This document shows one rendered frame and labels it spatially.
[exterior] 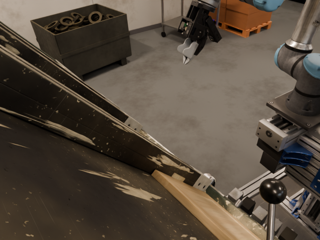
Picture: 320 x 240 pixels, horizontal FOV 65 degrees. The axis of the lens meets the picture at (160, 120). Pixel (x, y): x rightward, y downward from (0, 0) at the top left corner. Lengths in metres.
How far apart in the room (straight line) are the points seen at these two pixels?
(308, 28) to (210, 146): 1.52
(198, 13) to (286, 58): 0.52
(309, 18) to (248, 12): 3.46
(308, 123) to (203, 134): 1.50
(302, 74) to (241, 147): 1.42
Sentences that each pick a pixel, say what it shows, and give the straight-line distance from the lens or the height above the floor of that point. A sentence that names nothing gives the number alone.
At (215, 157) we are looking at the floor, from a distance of 2.38.
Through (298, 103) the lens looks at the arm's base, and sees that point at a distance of 1.25.
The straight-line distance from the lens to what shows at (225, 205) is 1.02.
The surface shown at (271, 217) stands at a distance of 0.42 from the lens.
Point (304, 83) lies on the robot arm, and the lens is 1.21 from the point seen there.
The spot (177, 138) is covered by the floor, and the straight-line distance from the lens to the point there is 2.52.
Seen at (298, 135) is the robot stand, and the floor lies 0.95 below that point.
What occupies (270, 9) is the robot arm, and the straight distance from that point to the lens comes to 0.88.
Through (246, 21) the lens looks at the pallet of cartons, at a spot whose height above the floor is 0.27.
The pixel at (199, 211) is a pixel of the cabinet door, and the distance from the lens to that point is 0.62.
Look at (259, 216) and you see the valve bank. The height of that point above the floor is 0.77.
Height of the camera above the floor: 1.76
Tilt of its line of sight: 40 degrees down
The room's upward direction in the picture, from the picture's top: 3 degrees counter-clockwise
